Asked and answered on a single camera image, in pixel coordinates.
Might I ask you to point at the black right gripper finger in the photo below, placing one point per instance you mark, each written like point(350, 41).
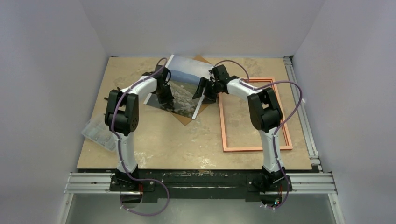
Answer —
point(200, 88)
point(210, 97)

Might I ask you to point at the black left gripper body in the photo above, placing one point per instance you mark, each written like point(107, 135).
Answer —
point(166, 89)

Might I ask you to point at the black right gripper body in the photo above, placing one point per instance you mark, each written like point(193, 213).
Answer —
point(209, 86)

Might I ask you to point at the landscape photo print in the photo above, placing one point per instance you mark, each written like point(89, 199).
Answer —
point(185, 76)

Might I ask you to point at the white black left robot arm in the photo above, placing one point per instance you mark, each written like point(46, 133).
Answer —
point(122, 118)

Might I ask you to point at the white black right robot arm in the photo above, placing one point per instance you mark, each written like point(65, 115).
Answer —
point(264, 111)

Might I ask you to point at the brown cardboard backing board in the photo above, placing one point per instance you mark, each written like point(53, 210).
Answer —
point(185, 120)

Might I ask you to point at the clear plastic parts box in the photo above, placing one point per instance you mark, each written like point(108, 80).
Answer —
point(97, 131)

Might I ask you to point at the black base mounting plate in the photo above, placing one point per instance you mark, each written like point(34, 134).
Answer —
point(244, 184)

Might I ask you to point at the aluminium rail right side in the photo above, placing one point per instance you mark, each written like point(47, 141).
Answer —
point(311, 148)

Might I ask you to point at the aluminium rail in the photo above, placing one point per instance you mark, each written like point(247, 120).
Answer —
point(99, 183)
point(311, 148)

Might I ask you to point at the aluminium front rail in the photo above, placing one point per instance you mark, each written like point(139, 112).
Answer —
point(99, 183)

